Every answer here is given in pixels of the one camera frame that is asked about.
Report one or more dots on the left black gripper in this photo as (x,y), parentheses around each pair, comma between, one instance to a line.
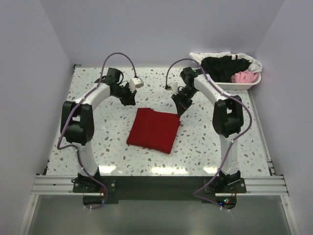
(130,100)

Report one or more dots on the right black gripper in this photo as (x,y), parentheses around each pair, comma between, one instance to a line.
(181,105)

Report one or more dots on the red t shirt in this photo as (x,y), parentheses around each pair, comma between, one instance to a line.
(154,130)

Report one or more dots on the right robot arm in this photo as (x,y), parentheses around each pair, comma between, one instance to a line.
(227,117)

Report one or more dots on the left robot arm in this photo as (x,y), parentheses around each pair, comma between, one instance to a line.
(77,121)

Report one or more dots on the white laundry basket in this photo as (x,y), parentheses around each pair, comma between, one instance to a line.
(239,86)

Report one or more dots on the black garment in basket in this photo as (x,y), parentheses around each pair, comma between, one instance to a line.
(222,69)

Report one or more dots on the pink garment in basket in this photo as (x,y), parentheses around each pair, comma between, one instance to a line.
(244,77)

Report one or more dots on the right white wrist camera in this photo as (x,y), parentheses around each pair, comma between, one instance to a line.
(173,87)

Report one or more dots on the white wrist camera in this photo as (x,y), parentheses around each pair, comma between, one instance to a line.
(135,83)
(173,87)

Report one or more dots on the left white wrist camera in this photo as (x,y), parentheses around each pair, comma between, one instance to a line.
(135,83)

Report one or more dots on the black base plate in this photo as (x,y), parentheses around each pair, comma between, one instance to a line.
(113,189)

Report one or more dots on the aluminium frame rail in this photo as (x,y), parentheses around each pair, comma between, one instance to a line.
(255,185)

